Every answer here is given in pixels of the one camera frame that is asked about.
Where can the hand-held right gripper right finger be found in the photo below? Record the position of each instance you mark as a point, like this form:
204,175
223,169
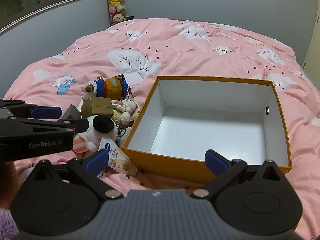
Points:
216,163

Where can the column of plush toys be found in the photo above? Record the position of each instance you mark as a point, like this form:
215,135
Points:
116,0

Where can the small gold box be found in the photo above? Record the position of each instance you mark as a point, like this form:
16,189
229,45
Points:
97,105

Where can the brown sailor bear plush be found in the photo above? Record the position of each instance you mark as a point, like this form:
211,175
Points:
112,87

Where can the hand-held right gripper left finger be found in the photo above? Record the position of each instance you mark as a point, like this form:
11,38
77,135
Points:
96,161

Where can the person's left forearm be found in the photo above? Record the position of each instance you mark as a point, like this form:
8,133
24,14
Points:
6,222

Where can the cream crochet bunny doll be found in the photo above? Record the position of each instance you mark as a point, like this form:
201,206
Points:
125,107

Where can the cream wardrobe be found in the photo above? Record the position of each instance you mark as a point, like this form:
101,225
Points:
313,42

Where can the dark grey small box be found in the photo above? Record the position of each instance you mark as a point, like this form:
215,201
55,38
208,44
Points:
72,112

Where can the cream lotion tube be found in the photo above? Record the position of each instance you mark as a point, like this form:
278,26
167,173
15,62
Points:
120,162

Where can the orange cardboard box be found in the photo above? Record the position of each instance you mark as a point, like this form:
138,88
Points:
165,165

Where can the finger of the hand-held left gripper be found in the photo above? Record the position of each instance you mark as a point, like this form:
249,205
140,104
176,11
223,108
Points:
76,125
47,112

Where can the pink printed blanket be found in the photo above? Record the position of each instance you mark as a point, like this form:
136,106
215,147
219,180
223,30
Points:
200,50

